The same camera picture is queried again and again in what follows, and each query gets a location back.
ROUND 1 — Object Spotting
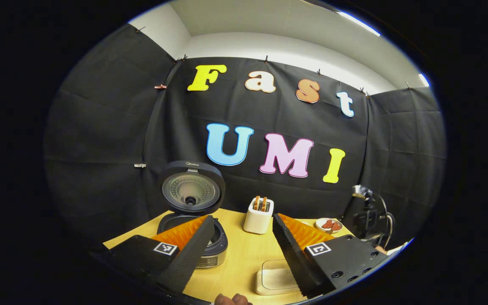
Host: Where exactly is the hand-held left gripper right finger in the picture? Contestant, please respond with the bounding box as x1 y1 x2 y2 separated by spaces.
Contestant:
272 213 391 299

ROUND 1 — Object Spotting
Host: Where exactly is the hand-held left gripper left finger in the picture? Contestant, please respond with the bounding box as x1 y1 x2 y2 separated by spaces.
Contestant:
108 214 216 294

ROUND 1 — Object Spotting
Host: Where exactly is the dark grey rice cooker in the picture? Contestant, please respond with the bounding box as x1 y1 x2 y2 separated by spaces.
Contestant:
157 160 229 269

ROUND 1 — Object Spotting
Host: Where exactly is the white round plate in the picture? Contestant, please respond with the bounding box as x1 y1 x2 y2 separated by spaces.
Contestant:
315 218 343 234

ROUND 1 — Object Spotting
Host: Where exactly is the white toaster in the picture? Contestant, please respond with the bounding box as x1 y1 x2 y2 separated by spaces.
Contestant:
243 196 275 235

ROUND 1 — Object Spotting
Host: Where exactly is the long ceiling light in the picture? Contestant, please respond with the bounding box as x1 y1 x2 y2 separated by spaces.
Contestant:
336 11 381 37

